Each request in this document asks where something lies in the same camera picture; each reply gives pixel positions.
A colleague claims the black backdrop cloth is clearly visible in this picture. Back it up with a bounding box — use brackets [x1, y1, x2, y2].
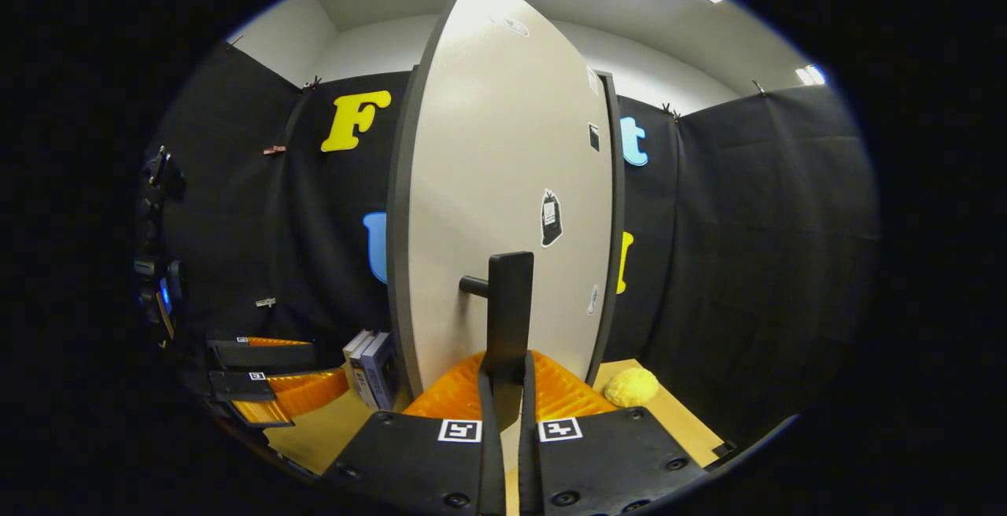
[138, 40, 880, 454]

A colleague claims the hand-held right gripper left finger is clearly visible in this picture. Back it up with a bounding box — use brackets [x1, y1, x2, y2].
[315, 351, 506, 516]

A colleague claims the yellow sponge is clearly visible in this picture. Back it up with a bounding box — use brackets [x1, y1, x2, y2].
[603, 367, 660, 408]

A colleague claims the beige cabinet door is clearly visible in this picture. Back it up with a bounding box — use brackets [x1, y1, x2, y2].
[385, 0, 616, 432]

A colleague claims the white box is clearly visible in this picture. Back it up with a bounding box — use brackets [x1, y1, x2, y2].
[342, 330, 377, 409]

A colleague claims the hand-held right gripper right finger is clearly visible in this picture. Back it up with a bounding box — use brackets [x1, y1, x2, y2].
[518, 348, 709, 516]

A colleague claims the dark grey cabinet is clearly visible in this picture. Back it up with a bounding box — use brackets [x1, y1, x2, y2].
[594, 69, 628, 383]

